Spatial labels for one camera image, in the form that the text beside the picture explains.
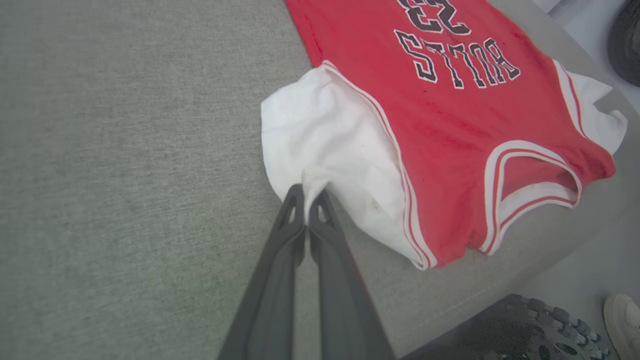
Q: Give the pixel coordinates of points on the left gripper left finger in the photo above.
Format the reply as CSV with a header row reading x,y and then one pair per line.
x,y
270,300

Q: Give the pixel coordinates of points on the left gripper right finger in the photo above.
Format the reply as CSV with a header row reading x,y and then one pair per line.
x,y
345,310

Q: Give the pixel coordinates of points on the red and white basketball jersey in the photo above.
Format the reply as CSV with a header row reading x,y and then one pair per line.
x,y
450,150

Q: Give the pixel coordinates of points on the black plastic basket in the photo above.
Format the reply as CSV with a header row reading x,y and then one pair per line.
x,y
510,332

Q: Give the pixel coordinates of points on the grey fabric sofa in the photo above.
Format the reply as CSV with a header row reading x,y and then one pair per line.
x,y
125,175

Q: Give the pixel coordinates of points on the white shoe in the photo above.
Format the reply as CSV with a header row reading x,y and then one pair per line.
x,y
622,322

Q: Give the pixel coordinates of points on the black round object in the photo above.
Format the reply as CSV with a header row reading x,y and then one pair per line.
x,y
627,45

